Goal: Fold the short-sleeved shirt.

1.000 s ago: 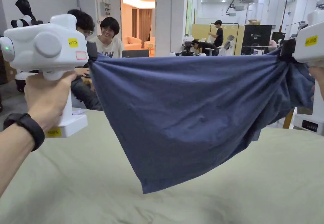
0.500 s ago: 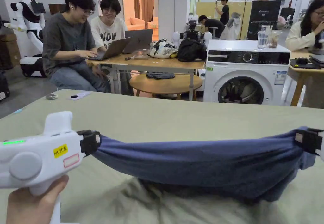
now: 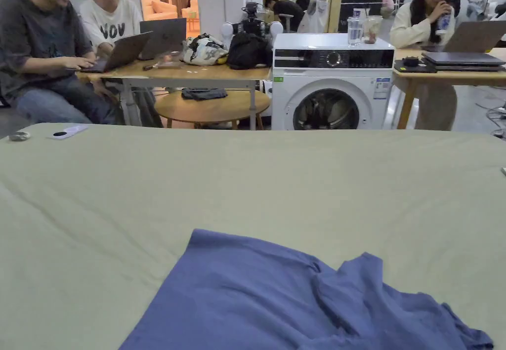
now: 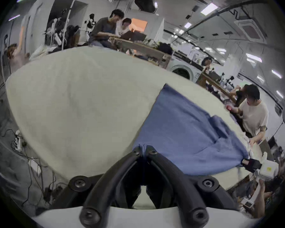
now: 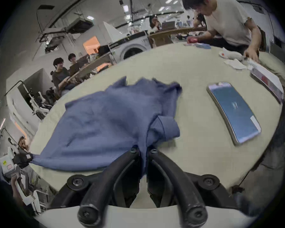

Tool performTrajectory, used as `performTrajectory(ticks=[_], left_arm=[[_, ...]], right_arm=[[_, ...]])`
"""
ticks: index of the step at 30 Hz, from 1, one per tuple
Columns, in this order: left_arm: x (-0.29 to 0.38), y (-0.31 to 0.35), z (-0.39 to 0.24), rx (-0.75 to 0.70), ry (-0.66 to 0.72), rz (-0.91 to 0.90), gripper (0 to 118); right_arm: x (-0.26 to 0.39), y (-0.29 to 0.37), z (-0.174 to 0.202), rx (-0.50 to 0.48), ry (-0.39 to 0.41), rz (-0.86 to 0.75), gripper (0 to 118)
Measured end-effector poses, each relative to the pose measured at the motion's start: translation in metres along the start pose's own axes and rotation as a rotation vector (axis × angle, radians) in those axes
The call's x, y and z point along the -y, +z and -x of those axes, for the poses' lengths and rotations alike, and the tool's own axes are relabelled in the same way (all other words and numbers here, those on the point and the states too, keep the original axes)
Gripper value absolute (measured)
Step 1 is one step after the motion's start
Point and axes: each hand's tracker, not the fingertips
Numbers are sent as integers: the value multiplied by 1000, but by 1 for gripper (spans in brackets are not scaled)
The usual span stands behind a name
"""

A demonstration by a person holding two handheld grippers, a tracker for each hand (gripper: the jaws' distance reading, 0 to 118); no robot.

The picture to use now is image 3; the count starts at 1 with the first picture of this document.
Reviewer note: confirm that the bed with pale green sheet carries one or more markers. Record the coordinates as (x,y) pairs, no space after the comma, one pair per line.
(253,176)

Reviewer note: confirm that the white washing machine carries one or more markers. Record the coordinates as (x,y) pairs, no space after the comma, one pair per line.
(332,89)

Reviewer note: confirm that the wooden desk with laptops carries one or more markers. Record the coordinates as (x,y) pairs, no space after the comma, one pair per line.
(178,65)

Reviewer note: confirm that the white and black robot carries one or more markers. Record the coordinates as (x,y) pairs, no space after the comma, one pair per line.
(251,26)

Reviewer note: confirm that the blue shirt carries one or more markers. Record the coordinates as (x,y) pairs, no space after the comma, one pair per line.
(253,298)

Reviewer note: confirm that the white phone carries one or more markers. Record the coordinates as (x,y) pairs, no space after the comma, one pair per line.
(67,132)

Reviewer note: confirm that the small round grey object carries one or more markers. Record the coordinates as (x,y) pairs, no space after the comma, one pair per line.
(19,136)

